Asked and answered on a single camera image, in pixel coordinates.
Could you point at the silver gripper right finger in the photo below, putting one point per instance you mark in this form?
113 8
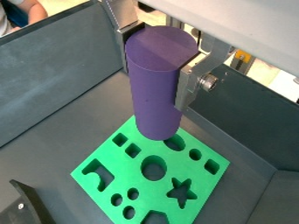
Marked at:
196 77

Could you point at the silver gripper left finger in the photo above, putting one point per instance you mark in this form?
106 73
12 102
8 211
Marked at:
121 14

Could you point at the purple cylinder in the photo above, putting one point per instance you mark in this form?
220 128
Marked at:
156 52

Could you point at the yellow and black stand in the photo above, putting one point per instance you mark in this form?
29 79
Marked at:
241 61

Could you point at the person in background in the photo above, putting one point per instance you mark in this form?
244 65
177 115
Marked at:
18 13

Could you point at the green shape sorter board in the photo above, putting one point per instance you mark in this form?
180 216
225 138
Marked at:
149 182

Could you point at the black bracket with screw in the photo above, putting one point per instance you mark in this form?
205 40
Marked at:
28 209

